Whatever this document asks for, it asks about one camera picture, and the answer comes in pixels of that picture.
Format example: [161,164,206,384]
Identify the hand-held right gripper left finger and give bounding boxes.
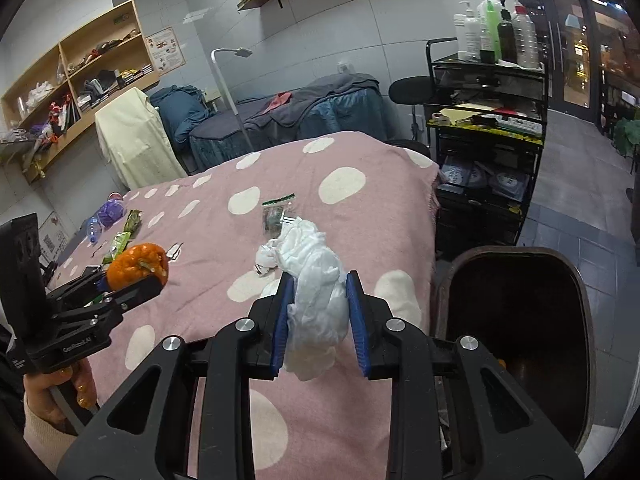
[57,272,296,480]

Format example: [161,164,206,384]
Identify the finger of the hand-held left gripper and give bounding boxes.
[92,275,167,317]
[46,266,112,306]

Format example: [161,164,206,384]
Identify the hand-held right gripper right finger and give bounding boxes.
[345,270,586,480]

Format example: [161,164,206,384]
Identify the orange tangerine peel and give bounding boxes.
[106,242,170,293]

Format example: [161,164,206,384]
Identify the large white tissue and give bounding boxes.
[277,216,350,382]

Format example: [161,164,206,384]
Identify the dark brown waste bin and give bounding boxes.
[432,245,598,456]

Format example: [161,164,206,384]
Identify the person's left forearm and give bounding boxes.
[22,405,76,476]

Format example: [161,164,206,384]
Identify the person's left hand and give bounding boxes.
[22,357,98,433]

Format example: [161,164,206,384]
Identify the light green snack wrapper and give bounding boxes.
[102,231,132,263]

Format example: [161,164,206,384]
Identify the small white crumpled tissue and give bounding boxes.
[254,240,288,277]

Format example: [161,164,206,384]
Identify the purple plastic bottle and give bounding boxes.
[95,192,127,226]

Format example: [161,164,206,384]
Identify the clear green-edged plastic packet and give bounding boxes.
[261,193,297,237]

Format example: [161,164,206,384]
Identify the pink polka dot blanket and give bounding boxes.
[47,131,441,480]

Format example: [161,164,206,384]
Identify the cream cloth garment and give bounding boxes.
[95,87,188,191]

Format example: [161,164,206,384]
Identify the black trolley cart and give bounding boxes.
[425,37,547,261]

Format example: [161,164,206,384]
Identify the pile of blue bedding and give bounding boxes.
[150,85,211,146]

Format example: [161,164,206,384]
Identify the massage bed with dark cover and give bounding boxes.
[189,74,388,171]

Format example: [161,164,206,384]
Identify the white floor lamp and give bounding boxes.
[210,47,256,153]

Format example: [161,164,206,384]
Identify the red cloth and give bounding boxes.
[265,91,296,111]

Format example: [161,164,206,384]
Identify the yellow paper envelope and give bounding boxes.
[442,102,496,123]

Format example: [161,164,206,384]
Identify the black round stool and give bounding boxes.
[389,76,433,148]

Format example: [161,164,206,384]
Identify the green potted plant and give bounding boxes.
[612,120,640,156]

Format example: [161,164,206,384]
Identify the cluster of toiletry bottles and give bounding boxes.
[452,0,543,68]

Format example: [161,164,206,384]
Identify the glass door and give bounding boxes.
[517,0,593,123]

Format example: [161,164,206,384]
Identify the white wall notice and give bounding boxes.
[39,212,68,261]

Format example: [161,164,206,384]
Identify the wooden wall cabinet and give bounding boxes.
[0,0,161,183]

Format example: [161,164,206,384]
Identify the wall poster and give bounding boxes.
[145,27,187,73]

